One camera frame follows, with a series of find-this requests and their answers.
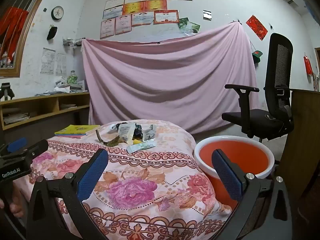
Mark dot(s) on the small black white card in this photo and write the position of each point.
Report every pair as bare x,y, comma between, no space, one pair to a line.
207,15

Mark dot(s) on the black office chair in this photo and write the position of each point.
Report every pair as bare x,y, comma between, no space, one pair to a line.
277,67

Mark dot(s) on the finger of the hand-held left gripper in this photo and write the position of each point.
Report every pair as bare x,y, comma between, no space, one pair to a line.
16,143
35,148

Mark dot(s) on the grey crumpled wrapper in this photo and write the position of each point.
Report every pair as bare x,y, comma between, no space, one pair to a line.
148,133

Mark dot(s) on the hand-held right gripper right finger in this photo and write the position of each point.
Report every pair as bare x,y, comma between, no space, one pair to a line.
227,177

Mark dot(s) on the green landscape photo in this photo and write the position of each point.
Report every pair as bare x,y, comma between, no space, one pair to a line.
182,23
193,27

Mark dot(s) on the wooden window frame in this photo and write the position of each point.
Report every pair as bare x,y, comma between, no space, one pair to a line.
32,25

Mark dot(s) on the yellow plastic cylinder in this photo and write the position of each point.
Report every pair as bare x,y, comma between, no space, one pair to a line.
137,142

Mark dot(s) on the round wall clock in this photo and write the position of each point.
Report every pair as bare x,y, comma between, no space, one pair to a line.
57,12

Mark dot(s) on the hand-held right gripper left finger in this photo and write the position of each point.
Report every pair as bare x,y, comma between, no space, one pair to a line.
92,177

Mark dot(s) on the wooden shelf unit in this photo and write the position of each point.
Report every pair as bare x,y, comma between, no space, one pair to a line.
45,100

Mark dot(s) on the green cap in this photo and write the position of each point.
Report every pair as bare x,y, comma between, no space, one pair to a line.
256,55

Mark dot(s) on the black hanging object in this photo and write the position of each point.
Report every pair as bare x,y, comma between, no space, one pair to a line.
52,33

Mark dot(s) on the pink hanging sheet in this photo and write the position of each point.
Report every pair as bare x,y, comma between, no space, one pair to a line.
162,80

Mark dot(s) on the red hanging cloth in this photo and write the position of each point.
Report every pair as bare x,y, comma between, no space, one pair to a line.
12,27

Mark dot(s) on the black tripod stand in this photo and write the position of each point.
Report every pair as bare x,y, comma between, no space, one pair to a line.
6,90

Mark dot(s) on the yellow book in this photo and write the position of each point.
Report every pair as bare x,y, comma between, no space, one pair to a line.
75,129

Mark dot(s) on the wooden desk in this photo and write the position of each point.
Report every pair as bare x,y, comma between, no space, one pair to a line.
302,130

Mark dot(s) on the stack of shelved papers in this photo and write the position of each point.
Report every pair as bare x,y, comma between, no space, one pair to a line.
16,118

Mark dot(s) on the green and white wrapper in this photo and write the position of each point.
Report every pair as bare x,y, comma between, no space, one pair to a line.
140,148

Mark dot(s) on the person's left hand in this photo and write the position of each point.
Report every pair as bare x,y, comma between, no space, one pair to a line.
17,208

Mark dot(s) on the cream snack packet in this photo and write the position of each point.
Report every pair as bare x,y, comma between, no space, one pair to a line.
126,132

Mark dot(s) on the orange basin with white rim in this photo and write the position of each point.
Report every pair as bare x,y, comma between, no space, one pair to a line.
252,155

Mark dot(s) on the pink floral blanket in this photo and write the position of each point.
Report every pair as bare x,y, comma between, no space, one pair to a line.
150,170

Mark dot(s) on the jar with green contents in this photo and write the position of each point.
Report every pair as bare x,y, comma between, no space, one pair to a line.
72,78

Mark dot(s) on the red hanging ornament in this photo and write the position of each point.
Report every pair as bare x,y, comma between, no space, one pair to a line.
308,65

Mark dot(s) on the group of wall certificates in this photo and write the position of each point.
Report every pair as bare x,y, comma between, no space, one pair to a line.
140,12

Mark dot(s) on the white wall chart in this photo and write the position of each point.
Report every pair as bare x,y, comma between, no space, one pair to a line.
60,63
47,61

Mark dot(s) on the small white wrapper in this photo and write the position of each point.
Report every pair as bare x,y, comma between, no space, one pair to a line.
112,128

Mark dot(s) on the red paper wall decoration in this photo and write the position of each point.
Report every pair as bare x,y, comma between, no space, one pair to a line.
257,27

